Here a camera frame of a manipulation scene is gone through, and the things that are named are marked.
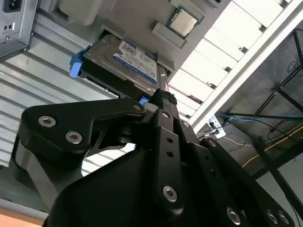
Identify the hard disk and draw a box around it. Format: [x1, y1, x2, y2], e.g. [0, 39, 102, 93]
[70, 33, 159, 107]

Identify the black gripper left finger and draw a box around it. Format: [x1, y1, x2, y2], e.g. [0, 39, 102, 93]
[9, 88, 187, 215]

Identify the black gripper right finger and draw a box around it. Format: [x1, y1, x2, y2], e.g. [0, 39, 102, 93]
[165, 91, 297, 227]

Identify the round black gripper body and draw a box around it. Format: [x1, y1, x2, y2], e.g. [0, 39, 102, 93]
[44, 148, 229, 227]

